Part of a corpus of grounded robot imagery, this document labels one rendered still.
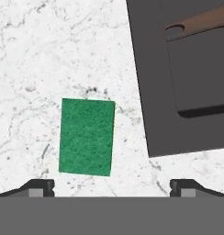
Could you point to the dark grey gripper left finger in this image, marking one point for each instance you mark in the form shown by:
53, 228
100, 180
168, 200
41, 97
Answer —
40, 186

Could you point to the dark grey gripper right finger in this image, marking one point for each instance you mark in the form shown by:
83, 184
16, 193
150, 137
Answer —
184, 185

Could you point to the green sponge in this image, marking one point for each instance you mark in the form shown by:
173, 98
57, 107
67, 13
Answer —
86, 137

